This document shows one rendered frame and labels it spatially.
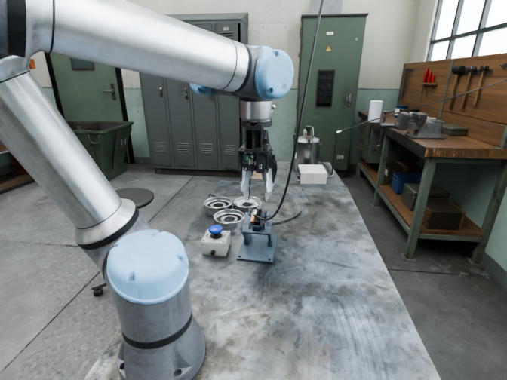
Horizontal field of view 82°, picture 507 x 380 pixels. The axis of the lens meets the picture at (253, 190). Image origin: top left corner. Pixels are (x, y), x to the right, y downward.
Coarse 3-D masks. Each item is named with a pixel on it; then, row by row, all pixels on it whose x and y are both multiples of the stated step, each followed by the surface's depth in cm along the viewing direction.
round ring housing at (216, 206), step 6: (210, 198) 111; (216, 198) 112; (222, 198) 112; (228, 198) 111; (204, 204) 106; (210, 204) 108; (216, 204) 110; (222, 204) 110; (204, 210) 107; (210, 210) 104; (216, 210) 103
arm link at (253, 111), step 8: (240, 104) 66; (248, 104) 64; (256, 104) 63; (264, 104) 64; (240, 112) 67; (248, 112) 64; (256, 112) 64; (264, 112) 64; (248, 120) 66; (256, 120) 65; (264, 120) 66
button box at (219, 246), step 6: (204, 234) 85; (210, 234) 84; (222, 234) 85; (228, 234) 85; (204, 240) 82; (210, 240) 82; (216, 240) 82; (222, 240) 82; (228, 240) 85; (204, 246) 82; (210, 246) 81; (216, 246) 81; (222, 246) 81; (228, 246) 85; (204, 252) 82; (210, 252) 82; (216, 252) 82; (222, 252) 82
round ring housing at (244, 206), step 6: (240, 198) 112; (252, 198) 113; (258, 198) 111; (234, 204) 106; (240, 204) 108; (246, 204) 111; (252, 204) 109; (258, 204) 106; (240, 210) 105; (246, 210) 104
